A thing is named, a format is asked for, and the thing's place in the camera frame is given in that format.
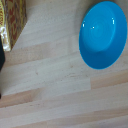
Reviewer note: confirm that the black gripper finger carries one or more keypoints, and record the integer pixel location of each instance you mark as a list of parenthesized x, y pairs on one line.
[(1, 55)]

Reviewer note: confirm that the blue plastic bowl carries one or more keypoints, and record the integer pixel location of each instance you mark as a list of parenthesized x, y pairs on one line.
[(101, 33)]

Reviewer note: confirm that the patterned red yellow carton box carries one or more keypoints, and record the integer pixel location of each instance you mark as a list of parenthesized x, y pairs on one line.
[(13, 20)]

